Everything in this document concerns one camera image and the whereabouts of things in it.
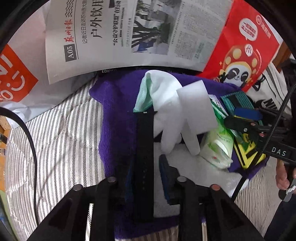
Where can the white knitted cloth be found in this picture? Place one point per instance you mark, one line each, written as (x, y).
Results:
(196, 168)

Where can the newspaper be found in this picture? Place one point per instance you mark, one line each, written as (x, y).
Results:
(86, 36)

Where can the purple towel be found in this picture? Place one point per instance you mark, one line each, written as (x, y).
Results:
(117, 92)

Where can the red panda bag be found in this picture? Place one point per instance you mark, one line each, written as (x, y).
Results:
(245, 48)

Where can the striped quilt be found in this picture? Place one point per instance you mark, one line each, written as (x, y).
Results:
(66, 141)

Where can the green tissue pack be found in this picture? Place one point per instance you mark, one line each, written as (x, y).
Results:
(217, 144)

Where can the white glove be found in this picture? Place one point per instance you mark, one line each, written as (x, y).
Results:
(158, 89)

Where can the wooden door frame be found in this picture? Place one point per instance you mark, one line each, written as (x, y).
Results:
(282, 55)

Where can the white Nike waist bag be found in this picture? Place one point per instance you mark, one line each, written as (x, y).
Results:
(270, 89)

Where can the teal striped cloth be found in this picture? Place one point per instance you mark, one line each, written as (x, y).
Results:
(237, 100)

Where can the wooden furniture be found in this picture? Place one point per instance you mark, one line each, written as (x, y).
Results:
(5, 131)

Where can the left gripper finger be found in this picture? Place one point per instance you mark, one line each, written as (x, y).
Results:
(171, 186)

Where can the yellow mini backpack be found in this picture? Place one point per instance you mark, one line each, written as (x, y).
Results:
(245, 150)

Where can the white Miniso plastic bag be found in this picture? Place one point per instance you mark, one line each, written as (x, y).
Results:
(25, 88)

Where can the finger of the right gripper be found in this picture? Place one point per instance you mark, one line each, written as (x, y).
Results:
(241, 124)
(250, 114)

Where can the person's hand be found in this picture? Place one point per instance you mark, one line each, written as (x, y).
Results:
(282, 181)

